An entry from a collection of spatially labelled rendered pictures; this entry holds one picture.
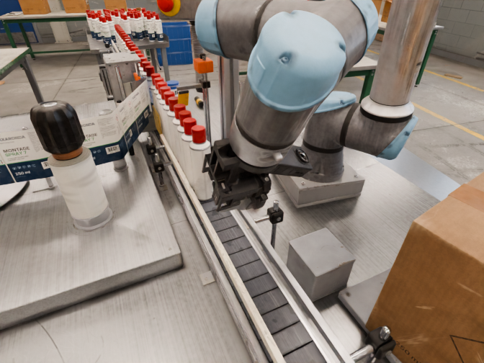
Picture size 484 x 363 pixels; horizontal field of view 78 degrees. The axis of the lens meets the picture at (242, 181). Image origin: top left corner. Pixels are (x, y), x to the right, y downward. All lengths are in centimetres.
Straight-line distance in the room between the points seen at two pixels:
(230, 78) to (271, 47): 62
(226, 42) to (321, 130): 47
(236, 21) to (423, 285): 43
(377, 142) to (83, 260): 71
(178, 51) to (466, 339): 550
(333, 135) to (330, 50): 56
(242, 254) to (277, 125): 43
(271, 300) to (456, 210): 34
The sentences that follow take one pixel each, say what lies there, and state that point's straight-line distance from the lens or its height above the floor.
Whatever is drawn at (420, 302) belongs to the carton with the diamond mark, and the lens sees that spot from 53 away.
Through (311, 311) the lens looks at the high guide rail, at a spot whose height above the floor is 96.
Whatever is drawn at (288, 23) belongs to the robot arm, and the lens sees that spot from 27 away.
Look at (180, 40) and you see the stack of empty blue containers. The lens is 566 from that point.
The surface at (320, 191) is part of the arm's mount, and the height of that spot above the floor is 88.
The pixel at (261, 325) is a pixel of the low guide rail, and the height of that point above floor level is 92.
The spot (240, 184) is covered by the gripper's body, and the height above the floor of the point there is 115.
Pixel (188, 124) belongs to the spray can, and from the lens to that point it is 75.
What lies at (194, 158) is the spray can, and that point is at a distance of 74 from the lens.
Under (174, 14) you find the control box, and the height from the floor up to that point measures 130.
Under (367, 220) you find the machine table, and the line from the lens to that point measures 89.
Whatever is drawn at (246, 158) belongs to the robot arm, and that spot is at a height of 122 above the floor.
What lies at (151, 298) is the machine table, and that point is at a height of 83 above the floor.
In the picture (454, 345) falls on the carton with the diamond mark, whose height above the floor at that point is 97.
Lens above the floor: 139
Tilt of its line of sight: 36 degrees down
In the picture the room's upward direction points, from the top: straight up
